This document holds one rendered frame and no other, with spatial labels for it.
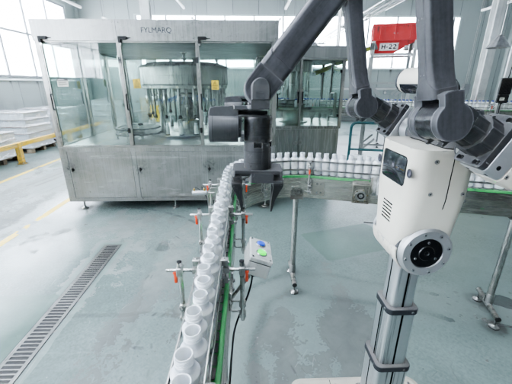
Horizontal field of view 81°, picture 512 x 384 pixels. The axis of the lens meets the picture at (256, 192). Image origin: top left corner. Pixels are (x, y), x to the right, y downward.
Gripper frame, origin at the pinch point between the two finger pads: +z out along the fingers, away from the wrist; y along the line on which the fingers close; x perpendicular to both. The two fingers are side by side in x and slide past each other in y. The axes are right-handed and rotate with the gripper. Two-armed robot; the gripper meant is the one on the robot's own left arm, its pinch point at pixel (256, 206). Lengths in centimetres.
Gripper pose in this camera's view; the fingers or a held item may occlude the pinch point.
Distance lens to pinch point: 66.4
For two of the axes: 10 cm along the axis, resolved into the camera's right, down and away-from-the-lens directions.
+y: 10.0, 0.1, 0.3
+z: -0.2, 9.4, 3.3
